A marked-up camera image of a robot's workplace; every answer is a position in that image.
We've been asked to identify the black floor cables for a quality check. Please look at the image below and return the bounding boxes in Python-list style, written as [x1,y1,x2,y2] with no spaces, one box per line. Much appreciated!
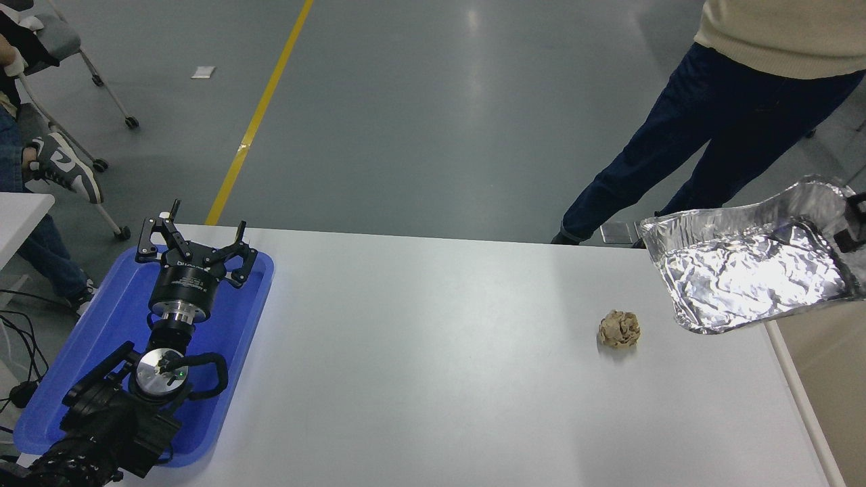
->
[0,289,49,434]

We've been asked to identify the small white side table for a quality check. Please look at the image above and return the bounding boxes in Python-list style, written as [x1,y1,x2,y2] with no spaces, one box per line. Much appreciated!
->
[0,192,55,271]

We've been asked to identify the standing person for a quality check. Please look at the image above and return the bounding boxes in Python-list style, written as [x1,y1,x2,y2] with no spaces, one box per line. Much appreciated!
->
[551,0,866,246]

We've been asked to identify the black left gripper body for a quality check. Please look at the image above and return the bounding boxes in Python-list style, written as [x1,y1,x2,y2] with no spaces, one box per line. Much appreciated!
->
[147,251,229,314]

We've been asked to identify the silver floor plate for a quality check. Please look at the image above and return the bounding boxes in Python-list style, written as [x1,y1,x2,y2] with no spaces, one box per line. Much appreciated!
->
[600,221,645,244]

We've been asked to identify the grey wheeled chair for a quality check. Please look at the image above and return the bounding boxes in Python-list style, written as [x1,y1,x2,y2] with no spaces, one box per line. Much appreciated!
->
[0,0,140,242]

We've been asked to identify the silver foil plate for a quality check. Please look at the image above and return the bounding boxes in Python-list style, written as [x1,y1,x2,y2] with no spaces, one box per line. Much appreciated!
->
[639,175,866,335]

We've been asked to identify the crumpled tan paper ball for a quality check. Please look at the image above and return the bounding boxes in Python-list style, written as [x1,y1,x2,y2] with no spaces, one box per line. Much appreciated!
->
[597,310,641,349]

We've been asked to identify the seated person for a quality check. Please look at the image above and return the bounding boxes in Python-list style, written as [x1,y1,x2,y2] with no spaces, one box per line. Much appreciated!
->
[0,14,104,319]

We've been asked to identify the blue plastic tray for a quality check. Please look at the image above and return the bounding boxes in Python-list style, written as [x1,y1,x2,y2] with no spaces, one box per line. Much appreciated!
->
[12,245,275,469]

